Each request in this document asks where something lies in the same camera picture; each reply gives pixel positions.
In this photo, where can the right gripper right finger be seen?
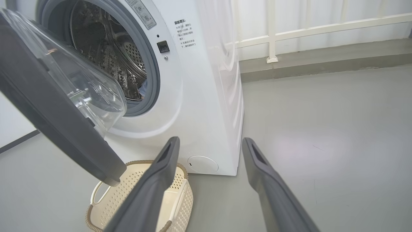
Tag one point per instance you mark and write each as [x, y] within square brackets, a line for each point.
[273, 199]

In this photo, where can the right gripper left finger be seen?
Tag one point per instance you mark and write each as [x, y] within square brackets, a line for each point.
[151, 193]

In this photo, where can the blue garment with dark print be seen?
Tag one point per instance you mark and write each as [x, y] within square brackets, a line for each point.
[144, 90]

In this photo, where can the round black washing machine door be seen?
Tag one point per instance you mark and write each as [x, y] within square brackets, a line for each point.
[42, 96]

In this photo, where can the cream perforated laundry basket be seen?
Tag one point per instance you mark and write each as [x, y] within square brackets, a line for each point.
[125, 193]

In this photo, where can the white front-load washing machine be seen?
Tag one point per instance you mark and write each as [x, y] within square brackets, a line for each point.
[206, 96]

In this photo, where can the grey rubber door gasket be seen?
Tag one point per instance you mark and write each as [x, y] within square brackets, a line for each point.
[154, 71]

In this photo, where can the black door latch socket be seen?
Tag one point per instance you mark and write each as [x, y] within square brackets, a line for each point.
[163, 46]

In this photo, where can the steel washing machine drum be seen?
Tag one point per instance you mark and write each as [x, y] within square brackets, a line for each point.
[106, 48]

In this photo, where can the round white filter cover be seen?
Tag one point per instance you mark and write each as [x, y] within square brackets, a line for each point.
[202, 164]

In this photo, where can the white metal railing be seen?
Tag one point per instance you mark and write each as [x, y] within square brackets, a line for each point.
[272, 32]

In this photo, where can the grey warning sticker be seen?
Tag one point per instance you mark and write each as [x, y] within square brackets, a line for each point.
[143, 14]

